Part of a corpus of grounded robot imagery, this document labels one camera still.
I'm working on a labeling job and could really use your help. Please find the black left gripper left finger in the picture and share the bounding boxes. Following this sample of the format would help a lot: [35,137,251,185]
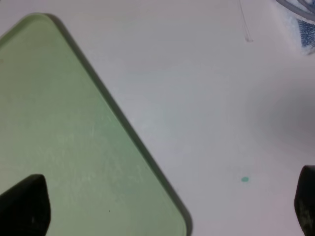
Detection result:
[0,174,51,236]

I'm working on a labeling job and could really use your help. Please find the green plastic tray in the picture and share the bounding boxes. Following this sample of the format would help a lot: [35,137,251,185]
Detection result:
[0,13,192,236]

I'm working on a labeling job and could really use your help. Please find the blue white striped towel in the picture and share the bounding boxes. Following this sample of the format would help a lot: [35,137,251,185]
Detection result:
[275,0,315,55]

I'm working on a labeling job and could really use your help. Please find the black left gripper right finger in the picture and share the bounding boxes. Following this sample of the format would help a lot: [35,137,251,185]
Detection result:
[294,165,315,236]

